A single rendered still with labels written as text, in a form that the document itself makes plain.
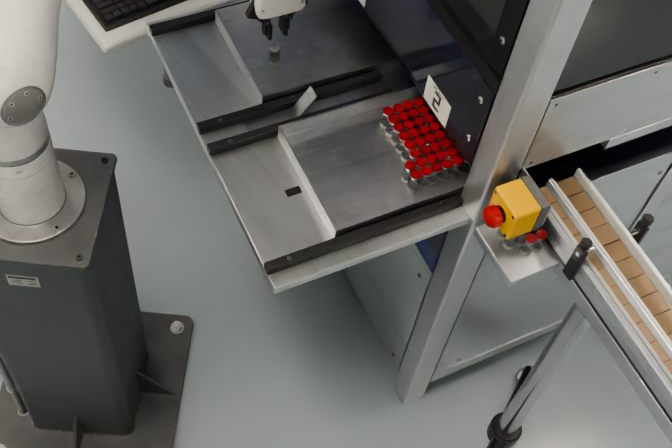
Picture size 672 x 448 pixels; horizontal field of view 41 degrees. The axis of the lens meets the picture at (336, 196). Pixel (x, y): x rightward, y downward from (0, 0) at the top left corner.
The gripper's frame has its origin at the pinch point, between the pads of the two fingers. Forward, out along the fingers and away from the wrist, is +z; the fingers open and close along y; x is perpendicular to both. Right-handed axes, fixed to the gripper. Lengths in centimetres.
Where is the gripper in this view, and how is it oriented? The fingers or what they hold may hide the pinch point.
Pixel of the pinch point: (275, 26)
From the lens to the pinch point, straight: 182.7
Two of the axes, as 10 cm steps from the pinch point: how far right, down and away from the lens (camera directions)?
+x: -4.3, -7.6, 4.9
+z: -1.0, 5.8, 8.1
